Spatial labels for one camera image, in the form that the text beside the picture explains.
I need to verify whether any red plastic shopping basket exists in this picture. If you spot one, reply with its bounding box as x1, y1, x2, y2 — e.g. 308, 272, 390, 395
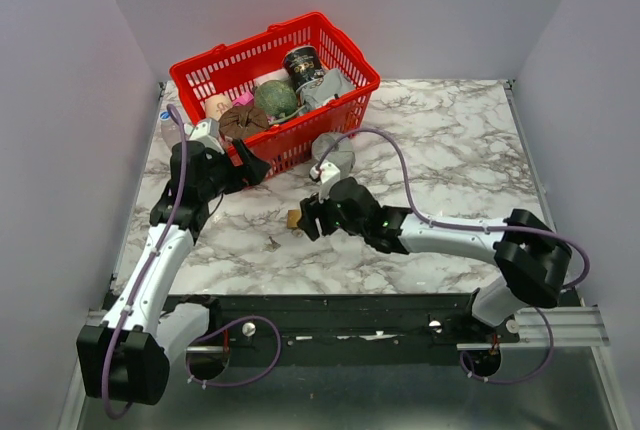
169, 12, 380, 174

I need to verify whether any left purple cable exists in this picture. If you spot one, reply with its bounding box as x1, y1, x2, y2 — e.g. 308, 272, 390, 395
102, 103, 282, 420

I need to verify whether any grey wrapped bundle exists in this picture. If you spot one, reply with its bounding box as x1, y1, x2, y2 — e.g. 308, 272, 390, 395
299, 68, 355, 112

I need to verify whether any pink small box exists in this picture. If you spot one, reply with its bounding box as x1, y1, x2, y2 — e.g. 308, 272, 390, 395
233, 91, 254, 106

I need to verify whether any black printed can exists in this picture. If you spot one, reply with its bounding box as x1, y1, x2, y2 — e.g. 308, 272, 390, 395
283, 45, 326, 94

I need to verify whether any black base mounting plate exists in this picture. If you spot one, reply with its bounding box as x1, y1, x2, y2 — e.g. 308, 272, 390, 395
161, 293, 520, 368

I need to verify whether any clear plastic water bottle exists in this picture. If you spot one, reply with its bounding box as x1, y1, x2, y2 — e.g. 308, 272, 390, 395
159, 111, 181, 150

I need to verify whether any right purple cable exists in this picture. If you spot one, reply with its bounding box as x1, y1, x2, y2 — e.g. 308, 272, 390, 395
312, 128, 591, 385

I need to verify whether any green round melon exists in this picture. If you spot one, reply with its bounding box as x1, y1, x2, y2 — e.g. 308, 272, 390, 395
254, 80, 298, 119

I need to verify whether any brown fabric pouch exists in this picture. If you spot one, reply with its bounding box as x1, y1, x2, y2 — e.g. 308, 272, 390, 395
219, 104, 270, 141

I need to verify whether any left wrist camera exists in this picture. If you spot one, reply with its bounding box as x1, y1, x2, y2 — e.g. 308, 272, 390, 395
184, 118, 225, 153

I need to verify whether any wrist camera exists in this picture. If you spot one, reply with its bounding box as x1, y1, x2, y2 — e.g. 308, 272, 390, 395
184, 118, 225, 153
309, 160, 341, 202

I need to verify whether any purple cable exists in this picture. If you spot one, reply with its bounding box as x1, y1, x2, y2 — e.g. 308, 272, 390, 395
312, 128, 591, 385
102, 103, 282, 420

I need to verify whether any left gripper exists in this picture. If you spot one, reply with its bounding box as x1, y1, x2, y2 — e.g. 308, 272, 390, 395
199, 139, 271, 201

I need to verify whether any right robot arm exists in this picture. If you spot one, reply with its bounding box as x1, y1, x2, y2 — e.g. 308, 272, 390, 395
298, 177, 572, 342

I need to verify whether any brass padlock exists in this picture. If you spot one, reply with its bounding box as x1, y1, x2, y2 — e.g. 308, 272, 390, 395
286, 209, 301, 229

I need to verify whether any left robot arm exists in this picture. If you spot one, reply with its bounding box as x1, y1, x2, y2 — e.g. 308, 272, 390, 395
76, 140, 270, 406

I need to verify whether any grey taped cylinder roll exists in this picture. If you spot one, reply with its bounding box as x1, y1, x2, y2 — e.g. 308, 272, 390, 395
311, 132, 355, 178

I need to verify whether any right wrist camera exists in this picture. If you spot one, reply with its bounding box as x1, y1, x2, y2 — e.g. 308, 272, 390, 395
309, 160, 341, 202

